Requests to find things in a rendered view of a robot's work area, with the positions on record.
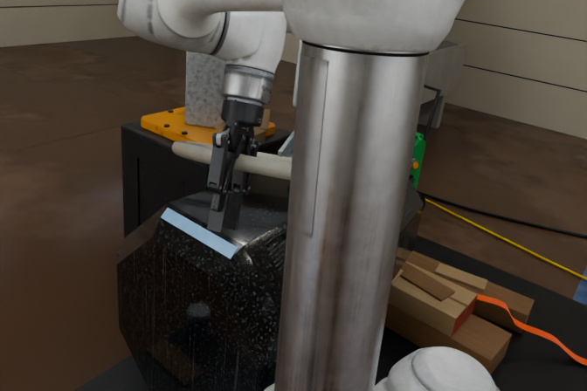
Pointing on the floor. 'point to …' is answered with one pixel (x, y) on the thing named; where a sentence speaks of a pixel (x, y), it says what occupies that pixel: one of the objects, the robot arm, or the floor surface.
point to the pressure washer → (422, 146)
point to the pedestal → (163, 172)
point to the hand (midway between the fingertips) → (224, 212)
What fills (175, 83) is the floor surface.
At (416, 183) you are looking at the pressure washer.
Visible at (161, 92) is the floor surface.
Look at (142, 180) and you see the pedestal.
